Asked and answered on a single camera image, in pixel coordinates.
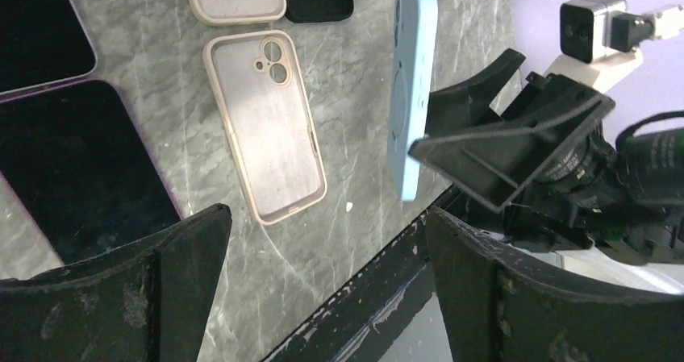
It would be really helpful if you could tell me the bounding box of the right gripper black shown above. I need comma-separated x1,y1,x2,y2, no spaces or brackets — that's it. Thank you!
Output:
409,48,623,252

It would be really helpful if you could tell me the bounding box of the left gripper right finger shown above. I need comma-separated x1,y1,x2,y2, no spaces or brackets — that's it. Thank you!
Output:
425,207,683,361

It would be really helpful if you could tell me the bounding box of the pale pink phone case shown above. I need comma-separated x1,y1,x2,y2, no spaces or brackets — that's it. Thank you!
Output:
202,30,327,225

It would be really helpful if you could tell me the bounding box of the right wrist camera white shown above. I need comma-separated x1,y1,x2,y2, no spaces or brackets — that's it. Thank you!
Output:
544,0,683,93

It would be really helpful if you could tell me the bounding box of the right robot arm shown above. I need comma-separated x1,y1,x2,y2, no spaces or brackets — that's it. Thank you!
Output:
408,49,683,265

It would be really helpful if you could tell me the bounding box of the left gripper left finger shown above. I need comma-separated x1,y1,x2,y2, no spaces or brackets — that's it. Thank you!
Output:
1,204,231,361

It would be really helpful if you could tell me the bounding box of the black smartphone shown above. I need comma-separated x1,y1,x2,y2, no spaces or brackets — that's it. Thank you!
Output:
1,0,98,94

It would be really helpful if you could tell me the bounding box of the phone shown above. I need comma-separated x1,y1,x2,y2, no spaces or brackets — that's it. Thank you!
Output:
386,0,438,202
1,80,180,264

